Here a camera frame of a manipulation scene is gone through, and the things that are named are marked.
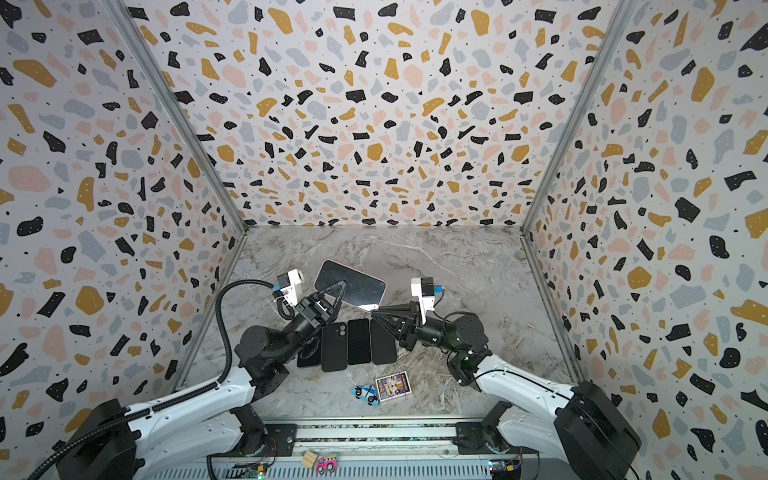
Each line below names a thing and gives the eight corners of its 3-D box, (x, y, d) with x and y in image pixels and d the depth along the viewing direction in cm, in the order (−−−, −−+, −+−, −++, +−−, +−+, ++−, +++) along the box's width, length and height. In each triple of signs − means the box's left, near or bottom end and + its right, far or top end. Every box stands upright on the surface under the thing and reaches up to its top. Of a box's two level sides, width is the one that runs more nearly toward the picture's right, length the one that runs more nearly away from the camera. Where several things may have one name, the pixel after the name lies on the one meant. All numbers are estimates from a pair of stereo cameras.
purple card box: (380, 402, 82) (379, 399, 80) (375, 381, 86) (375, 379, 84) (412, 392, 84) (412, 390, 82) (406, 373, 87) (406, 370, 85)
